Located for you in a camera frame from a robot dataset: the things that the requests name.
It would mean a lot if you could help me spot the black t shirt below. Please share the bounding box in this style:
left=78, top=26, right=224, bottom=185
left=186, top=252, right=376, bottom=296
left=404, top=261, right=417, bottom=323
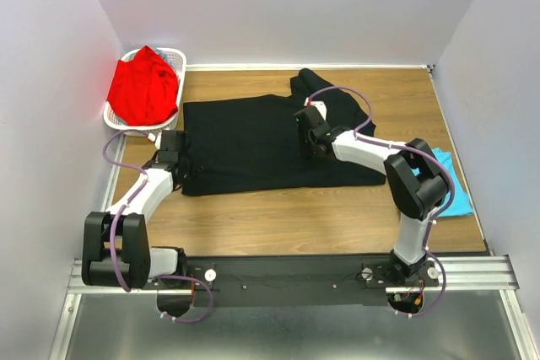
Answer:
left=182, top=68, right=386, bottom=196

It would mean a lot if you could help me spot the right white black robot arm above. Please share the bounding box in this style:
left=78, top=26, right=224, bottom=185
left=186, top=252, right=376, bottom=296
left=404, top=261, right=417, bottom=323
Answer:
left=294, top=104, right=455, bottom=286

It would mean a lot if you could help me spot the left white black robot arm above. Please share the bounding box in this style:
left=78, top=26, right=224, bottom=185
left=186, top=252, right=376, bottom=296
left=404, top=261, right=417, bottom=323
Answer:
left=81, top=130, right=195, bottom=292

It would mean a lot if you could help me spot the red t shirt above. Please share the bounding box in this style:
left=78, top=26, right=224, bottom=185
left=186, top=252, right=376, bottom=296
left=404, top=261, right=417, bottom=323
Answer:
left=107, top=46, right=179, bottom=126

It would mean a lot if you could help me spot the white plastic laundry basket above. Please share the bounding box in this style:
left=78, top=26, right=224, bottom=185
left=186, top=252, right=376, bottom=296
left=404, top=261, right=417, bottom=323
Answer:
left=103, top=46, right=186, bottom=137

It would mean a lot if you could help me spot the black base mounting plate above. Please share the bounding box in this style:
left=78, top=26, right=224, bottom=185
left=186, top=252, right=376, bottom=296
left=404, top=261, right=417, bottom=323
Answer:
left=138, top=254, right=440, bottom=309

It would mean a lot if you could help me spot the folded turquoise t shirt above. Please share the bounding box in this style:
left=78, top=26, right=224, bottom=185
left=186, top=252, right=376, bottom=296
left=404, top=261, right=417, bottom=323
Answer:
left=413, top=147, right=474, bottom=219

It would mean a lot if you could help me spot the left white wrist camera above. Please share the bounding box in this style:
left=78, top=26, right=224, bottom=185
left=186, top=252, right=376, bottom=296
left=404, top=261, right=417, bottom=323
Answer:
left=147, top=132, right=162, bottom=150

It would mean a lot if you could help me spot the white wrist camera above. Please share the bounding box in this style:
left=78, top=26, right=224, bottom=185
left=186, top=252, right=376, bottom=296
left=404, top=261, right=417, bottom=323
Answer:
left=147, top=132, right=162, bottom=150
left=304, top=98, right=327, bottom=120

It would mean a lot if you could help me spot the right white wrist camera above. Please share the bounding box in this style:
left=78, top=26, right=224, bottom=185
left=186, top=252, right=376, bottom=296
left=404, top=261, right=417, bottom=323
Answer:
left=304, top=98, right=327, bottom=120

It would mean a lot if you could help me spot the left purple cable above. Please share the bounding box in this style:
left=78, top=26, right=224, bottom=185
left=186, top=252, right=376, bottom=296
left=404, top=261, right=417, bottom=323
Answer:
left=102, top=129, right=214, bottom=325

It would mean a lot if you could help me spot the purple cable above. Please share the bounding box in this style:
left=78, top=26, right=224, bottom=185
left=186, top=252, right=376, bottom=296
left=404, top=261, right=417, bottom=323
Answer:
left=102, top=129, right=214, bottom=325
left=306, top=84, right=456, bottom=319

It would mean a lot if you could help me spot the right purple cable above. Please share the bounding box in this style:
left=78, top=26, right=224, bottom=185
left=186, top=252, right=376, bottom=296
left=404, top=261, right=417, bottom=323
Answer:
left=306, top=84, right=456, bottom=319

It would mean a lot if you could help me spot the aluminium extrusion rail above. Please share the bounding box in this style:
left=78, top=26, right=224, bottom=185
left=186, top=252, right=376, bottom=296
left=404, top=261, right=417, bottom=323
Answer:
left=67, top=256, right=520, bottom=294

